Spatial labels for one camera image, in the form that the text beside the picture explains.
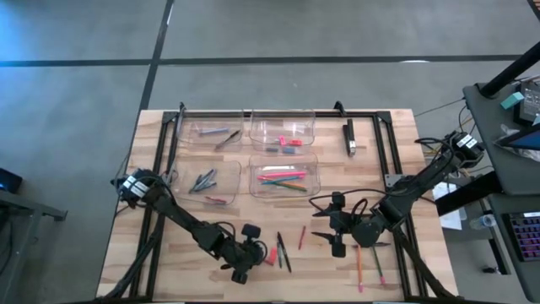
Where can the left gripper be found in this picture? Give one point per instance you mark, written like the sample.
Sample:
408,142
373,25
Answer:
244,253

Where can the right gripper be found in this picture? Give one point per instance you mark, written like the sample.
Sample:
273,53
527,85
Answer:
346,223

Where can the orange crayon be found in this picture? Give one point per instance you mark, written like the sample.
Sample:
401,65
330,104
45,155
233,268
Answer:
272,256

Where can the red crayon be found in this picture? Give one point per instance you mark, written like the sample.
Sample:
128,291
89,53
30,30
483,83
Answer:
216,199
302,237

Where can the dark purple pen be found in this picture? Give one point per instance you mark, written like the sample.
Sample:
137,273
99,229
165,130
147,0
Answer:
381,244

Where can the orange pencil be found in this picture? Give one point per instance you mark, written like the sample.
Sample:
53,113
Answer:
360,270
287,184

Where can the dark green pencil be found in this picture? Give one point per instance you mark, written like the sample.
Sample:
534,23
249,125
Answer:
300,188

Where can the green pencil pink eraser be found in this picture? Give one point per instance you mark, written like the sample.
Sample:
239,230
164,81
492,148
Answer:
378,266

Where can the blue pencil pink eraser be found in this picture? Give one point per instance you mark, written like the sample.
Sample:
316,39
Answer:
280,180

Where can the dark green crayon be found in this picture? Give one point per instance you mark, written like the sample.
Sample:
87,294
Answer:
197,185

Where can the grey crayon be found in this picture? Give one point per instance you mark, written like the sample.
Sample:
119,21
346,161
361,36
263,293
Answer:
202,180

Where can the red eraser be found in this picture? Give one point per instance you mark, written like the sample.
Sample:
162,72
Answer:
295,142

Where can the dark grey pen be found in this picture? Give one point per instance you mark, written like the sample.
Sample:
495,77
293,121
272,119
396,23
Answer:
228,139

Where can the light purple pen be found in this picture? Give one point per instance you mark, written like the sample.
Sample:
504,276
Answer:
213,131

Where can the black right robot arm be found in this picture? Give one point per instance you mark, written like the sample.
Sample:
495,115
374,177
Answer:
422,186

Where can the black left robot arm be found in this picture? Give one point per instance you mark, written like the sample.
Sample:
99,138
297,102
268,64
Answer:
181,215

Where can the black pen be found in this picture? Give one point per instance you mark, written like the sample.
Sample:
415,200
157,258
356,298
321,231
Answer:
284,252

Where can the clear plastic bin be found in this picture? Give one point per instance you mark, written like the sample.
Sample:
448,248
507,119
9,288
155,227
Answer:
228,173
295,122
304,162
190,122

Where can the black stapler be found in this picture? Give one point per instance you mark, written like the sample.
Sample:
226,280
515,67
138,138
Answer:
349,135

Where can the white paper sheet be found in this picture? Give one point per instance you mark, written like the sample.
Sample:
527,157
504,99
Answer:
453,219

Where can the clear water bottle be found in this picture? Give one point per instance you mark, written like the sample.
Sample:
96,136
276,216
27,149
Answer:
483,221

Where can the small black floor object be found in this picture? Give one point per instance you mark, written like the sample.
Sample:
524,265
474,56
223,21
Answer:
491,269

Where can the grey side desk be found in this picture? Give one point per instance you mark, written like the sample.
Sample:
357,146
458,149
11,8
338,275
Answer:
498,253

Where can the backlit keyboard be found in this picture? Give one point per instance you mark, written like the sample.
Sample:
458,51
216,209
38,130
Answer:
525,236

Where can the monitor with blue screen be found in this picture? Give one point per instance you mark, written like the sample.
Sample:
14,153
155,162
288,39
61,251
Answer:
525,141

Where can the teal box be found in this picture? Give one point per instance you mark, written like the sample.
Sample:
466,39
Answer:
512,100

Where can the black side table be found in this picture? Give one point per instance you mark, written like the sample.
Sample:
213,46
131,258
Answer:
25,211

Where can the black electronic device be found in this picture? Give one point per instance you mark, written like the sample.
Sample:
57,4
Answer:
530,105

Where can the dark device blue light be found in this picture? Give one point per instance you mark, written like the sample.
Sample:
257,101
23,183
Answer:
8,180

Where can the black metal post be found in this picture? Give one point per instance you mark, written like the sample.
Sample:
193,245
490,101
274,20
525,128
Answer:
510,69

